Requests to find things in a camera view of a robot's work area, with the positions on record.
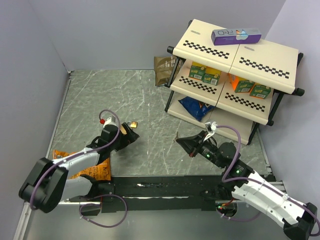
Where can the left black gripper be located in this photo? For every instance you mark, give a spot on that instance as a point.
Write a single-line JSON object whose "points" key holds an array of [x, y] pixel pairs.
{"points": [[130, 136]]}

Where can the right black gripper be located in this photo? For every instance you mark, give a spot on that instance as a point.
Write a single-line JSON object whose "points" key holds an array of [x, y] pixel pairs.
{"points": [[193, 144]]}

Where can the brass padlock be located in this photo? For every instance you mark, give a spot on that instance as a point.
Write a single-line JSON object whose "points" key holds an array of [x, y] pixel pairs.
{"points": [[132, 124]]}

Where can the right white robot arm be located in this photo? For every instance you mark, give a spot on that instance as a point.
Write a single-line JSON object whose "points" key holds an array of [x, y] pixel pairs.
{"points": [[297, 219]]}

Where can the blue snack bag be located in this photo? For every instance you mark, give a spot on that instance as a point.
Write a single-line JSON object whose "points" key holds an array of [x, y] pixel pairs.
{"points": [[197, 109]]}

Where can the orange chips bag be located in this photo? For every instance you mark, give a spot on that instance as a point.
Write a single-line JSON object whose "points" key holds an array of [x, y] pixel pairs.
{"points": [[100, 172]]}

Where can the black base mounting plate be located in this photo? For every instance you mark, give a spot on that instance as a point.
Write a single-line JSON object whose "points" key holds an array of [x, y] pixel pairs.
{"points": [[164, 192]]}

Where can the green box far left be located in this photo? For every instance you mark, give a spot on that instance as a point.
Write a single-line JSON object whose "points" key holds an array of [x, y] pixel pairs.
{"points": [[197, 71]]}

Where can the orange green box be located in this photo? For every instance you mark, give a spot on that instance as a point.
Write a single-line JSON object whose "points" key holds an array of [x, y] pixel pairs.
{"points": [[239, 84]]}

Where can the brown foil pouch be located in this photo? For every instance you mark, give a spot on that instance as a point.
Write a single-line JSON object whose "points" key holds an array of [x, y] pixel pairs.
{"points": [[163, 67]]}

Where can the beige three-tier shelf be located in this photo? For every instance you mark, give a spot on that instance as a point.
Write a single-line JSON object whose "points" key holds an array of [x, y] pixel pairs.
{"points": [[265, 62]]}

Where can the green box far right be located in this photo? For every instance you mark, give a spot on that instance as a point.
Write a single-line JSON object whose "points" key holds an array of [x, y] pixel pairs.
{"points": [[260, 91]]}

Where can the purple toothpaste box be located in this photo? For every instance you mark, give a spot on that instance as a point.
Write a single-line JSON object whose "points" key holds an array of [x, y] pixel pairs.
{"points": [[236, 36]]}

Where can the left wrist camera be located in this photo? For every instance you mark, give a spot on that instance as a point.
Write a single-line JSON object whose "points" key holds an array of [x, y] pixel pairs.
{"points": [[110, 121]]}

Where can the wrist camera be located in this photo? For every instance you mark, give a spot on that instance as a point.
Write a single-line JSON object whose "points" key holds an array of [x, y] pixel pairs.
{"points": [[211, 128], [110, 121]]}

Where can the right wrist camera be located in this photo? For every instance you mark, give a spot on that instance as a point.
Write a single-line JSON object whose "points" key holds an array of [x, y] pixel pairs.
{"points": [[211, 128]]}

